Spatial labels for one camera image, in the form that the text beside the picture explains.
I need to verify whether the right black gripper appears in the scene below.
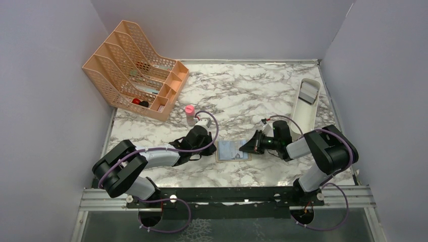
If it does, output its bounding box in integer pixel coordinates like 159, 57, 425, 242
239, 130, 280, 155

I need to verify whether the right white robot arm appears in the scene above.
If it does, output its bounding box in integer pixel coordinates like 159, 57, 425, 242
239, 120, 359, 205

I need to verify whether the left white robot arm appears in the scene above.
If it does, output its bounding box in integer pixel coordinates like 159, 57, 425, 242
92, 125, 217, 207

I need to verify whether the grey card stack in tray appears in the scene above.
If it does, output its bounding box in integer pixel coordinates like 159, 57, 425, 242
298, 81, 319, 105

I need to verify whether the pink capped small bottle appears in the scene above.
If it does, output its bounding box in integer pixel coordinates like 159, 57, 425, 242
184, 105, 197, 127

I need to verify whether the black round object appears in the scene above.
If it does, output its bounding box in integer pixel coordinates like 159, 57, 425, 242
139, 101, 149, 107

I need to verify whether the red round object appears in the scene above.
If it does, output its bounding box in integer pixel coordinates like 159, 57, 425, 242
132, 98, 140, 105

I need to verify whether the peach mesh file organizer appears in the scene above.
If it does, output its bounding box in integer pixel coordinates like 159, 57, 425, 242
82, 20, 190, 122

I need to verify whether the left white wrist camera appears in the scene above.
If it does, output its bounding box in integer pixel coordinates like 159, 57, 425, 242
195, 118, 212, 131

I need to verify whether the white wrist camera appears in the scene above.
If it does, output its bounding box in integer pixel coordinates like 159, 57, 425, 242
195, 118, 212, 131
262, 124, 274, 137

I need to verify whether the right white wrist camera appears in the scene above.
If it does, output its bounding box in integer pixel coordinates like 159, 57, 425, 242
262, 124, 274, 137

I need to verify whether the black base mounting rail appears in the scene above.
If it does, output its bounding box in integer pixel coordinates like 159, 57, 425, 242
126, 187, 325, 220

